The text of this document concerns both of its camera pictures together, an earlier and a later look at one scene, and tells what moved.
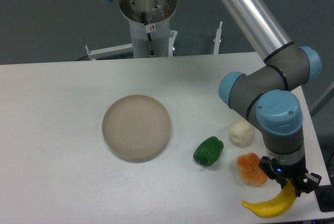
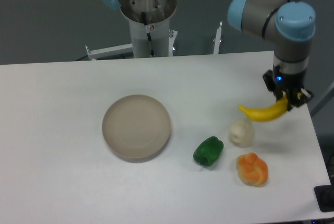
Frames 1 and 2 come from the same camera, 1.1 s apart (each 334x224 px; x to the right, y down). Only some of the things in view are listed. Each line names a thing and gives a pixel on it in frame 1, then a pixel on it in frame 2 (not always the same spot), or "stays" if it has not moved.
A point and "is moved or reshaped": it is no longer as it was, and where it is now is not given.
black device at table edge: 325,197 stays
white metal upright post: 217,43 stays
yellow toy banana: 276,206 is moved or reshaped
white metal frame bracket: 120,50 stays
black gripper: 303,181 → 290,85
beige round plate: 136,128 stays
